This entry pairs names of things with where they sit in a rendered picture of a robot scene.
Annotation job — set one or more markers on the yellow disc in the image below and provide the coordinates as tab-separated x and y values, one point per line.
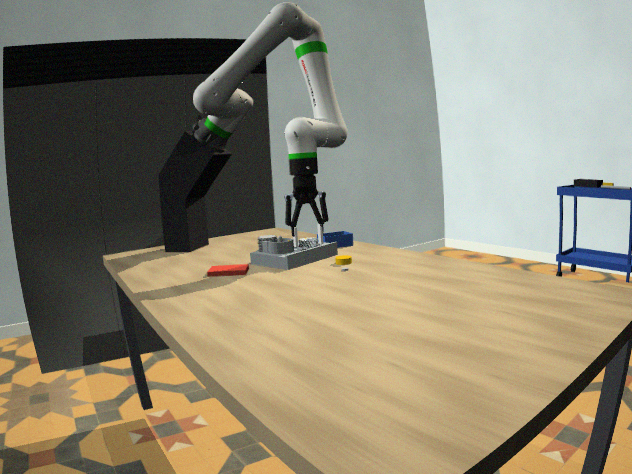
343	260

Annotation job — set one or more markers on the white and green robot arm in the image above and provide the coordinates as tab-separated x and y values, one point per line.
303	135

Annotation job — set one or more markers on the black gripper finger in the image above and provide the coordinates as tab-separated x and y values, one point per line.
324	217
288	221

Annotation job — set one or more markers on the white gear with yellow arrow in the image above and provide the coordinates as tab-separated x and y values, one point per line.
308	242

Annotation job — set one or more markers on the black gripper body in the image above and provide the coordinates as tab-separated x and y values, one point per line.
304	185

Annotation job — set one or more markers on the blue open tray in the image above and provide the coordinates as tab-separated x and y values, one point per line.
343	238

